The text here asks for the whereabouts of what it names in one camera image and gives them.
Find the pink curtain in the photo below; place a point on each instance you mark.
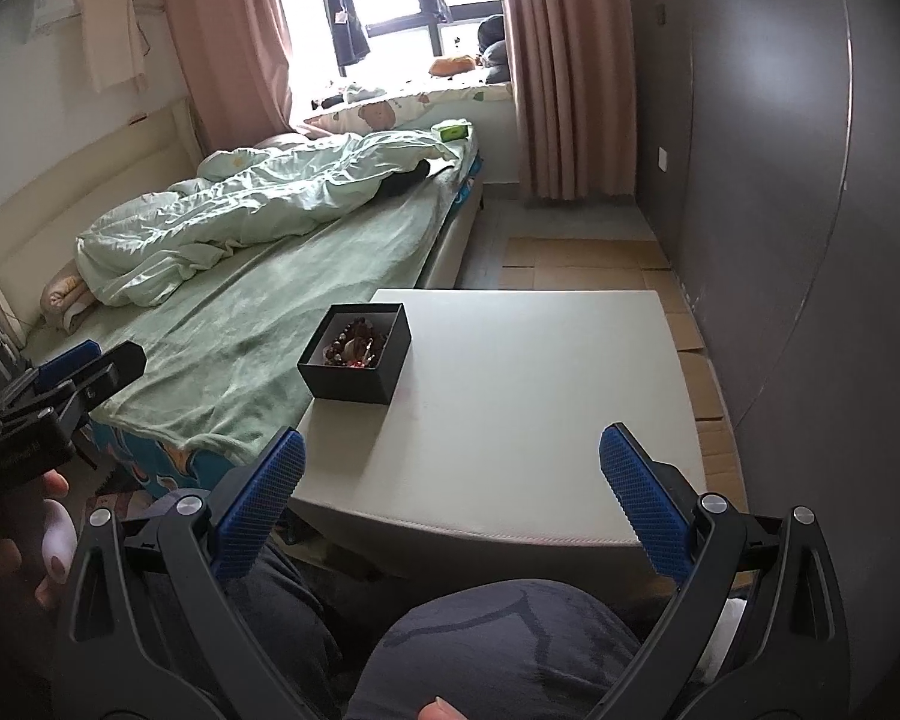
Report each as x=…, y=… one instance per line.
x=562, y=67
x=225, y=37

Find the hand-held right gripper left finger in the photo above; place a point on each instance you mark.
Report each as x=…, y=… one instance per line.
x=262, y=502

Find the white low table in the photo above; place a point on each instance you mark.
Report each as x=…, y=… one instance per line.
x=532, y=390

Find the person's left leg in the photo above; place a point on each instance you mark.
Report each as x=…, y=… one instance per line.
x=292, y=615

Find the white wall air conditioner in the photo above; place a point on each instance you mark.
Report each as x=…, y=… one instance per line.
x=52, y=11

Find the person's leg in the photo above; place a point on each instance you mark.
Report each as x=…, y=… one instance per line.
x=495, y=652
x=292, y=615

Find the white wall outlet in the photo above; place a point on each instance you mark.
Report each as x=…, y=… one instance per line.
x=662, y=160

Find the pink printed pillow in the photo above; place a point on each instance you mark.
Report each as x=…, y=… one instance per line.
x=66, y=296

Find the orange plush toy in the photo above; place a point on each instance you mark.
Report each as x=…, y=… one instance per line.
x=454, y=65

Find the person's right hand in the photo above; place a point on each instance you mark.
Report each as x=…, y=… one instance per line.
x=442, y=711

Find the dark pillow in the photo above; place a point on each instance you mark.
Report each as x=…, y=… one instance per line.
x=495, y=52

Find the green tissue pack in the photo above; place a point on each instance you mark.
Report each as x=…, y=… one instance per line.
x=454, y=131

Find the black garment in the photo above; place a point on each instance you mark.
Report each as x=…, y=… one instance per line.
x=405, y=181

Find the person's right leg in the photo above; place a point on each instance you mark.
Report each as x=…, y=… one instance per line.
x=495, y=652

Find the cardboard floor sheets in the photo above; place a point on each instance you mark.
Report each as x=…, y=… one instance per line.
x=697, y=367

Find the beige padded headboard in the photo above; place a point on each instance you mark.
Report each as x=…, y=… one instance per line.
x=67, y=187

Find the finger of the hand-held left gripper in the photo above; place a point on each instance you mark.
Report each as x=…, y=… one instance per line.
x=67, y=364
x=112, y=375

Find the black jewelry box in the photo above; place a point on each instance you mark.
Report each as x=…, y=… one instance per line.
x=345, y=390

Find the person's left hand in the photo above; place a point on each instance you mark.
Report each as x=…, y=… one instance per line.
x=54, y=540

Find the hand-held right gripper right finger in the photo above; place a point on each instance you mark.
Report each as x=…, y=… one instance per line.
x=645, y=502

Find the bed with printed mattress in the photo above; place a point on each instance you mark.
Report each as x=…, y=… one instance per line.
x=450, y=240

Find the hanging dark blue garment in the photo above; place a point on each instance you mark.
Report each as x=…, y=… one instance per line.
x=345, y=22

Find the grey wardrobe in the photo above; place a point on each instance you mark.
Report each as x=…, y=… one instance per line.
x=780, y=202

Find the printed window sill cushion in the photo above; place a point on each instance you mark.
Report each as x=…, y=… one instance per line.
x=390, y=109

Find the green fleece blanket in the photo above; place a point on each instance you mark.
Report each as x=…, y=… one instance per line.
x=285, y=330

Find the light green duvet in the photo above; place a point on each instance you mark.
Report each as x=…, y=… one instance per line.
x=270, y=202

